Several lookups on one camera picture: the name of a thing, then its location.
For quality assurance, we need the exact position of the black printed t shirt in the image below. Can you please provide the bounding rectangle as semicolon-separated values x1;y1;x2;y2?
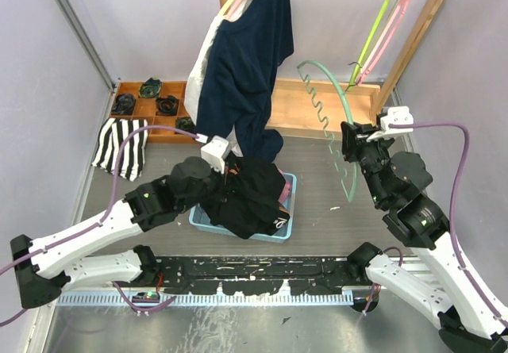
237;196;291;240

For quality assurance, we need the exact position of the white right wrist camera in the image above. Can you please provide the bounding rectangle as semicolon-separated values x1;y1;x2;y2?
367;106;414;142

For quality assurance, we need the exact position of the brown wooden compartment tray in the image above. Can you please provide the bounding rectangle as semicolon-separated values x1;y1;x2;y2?
109;81;195;132

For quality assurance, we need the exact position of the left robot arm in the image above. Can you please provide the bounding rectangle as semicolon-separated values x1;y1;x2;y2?
10;156;223;309

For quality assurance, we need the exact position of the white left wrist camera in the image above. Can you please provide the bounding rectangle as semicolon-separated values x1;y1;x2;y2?
196;134;231;174

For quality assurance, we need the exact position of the white slotted cable duct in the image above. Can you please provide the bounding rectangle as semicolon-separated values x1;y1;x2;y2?
56;287;354;307

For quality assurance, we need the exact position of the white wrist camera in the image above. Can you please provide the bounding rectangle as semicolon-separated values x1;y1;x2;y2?
367;106;414;142
196;134;231;174

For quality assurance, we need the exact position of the navy blue t shirt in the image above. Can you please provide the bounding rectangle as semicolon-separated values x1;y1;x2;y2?
194;0;294;162

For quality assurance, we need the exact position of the light blue plastic basket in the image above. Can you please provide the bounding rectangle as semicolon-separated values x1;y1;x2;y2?
188;172;298;244

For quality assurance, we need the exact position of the wooden clothes rack frame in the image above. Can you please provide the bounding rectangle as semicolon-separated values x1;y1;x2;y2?
216;0;461;142

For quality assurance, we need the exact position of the lime green hanger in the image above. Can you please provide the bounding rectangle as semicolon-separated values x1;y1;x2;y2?
345;0;408;92

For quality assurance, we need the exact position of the pink t shirt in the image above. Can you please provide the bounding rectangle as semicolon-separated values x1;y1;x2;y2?
279;170;291;205

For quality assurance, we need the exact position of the dark rolled item in tray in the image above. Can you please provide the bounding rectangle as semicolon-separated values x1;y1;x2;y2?
175;117;196;134
110;93;136;116
156;95;179;116
138;78;163;98

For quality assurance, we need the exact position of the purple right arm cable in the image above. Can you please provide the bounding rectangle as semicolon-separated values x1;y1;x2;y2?
356;121;508;322

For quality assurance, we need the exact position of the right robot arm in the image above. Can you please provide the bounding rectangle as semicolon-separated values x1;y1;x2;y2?
341;122;507;352

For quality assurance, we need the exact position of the black white striped cloth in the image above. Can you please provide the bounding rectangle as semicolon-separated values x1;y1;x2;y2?
91;117;148;182

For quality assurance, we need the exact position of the mint green hanger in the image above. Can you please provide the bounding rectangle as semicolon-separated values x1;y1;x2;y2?
297;59;359;203

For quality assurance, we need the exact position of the white t shirt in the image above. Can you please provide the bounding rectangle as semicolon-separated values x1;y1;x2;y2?
184;15;244;157

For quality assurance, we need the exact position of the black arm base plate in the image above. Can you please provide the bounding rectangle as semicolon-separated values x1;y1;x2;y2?
120;256;371;296

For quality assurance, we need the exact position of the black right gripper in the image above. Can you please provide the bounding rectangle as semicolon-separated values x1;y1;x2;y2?
339;120;394;204

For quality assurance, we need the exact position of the pink plastic hanger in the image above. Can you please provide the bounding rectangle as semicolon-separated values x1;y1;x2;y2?
355;0;418;86

